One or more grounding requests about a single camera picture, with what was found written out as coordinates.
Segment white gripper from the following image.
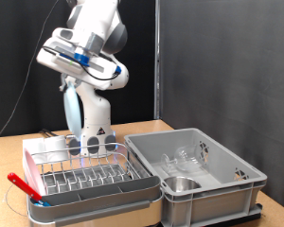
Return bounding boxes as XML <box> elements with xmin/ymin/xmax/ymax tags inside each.
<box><xmin>36</xmin><ymin>37</ymin><xmax>121</xmax><ymax>93</ymax></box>

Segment light blue plate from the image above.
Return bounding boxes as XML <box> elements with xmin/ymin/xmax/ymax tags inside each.
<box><xmin>62</xmin><ymin>82</ymin><xmax>83</xmax><ymax>140</ymax></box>

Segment stainless steel bowl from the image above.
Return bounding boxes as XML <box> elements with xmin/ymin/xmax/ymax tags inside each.
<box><xmin>163</xmin><ymin>175</ymin><xmax>203</xmax><ymax>193</ymax></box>

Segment black backdrop curtain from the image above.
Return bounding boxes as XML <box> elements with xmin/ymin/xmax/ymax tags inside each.
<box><xmin>0</xmin><ymin>0</ymin><xmax>157</xmax><ymax>138</ymax></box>

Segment white box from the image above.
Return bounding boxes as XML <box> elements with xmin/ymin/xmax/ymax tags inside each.
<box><xmin>22</xmin><ymin>135</ymin><xmax>70</xmax><ymax>166</ymax></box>

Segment vertical metal pole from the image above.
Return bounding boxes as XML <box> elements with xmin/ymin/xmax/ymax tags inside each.
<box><xmin>153</xmin><ymin>0</ymin><xmax>162</xmax><ymax>120</ymax></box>

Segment pink plate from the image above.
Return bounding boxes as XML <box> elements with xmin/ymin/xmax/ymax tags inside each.
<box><xmin>23</xmin><ymin>148</ymin><xmax>48</xmax><ymax>197</ymax></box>

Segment clear wine glass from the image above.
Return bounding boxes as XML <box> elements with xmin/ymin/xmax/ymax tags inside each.
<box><xmin>160</xmin><ymin>144</ymin><xmax>210</xmax><ymax>174</ymax></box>

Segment dark grey backdrop curtain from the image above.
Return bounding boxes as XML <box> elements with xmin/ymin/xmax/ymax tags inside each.
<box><xmin>159</xmin><ymin>0</ymin><xmax>284</xmax><ymax>214</ymax></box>

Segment grey plastic crate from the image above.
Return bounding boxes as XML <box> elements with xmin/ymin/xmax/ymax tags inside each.
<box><xmin>124</xmin><ymin>127</ymin><xmax>268</xmax><ymax>227</ymax></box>

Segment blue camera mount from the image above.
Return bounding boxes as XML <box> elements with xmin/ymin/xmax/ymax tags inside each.
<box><xmin>73</xmin><ymin>52</ymin><xmax>92</xmax><ymax>68</ymax></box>

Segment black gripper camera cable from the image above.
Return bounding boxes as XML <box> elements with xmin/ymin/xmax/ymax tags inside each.
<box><xmin>42</xmin><ymin>46</ymin><xmax>122</xmax><ymax>81</ymax></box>

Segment long black hanging cable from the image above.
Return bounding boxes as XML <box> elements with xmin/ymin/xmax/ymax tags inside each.
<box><xmin>0</xmin><ymin>0</ymin><xmax>61</xmax><ymax>149</ymax></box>

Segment black cables on table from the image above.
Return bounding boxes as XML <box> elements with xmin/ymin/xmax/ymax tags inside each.
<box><xmin>39</xmin><ymin>128</ymin><xmax>60</xmax><ymax>138</ymax></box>

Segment red handled utensil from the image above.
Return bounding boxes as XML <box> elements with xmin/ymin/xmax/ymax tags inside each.
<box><xmin>7</xmin><ymin>172</ymin><xmax>44</xmax><ymax>202</ymax></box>

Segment grey wire dish rack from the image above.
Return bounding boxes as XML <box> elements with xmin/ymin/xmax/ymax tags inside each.
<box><xmin>26</xmin><ymin>142</ymin><xmax>165</xmax><ymax>227</ymax></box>

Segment blue handled utensil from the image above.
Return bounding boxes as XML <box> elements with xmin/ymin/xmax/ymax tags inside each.
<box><xmin>32</xmin><ymin>199</ymin><xmax>51</xmax><ymax>208</ymax></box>

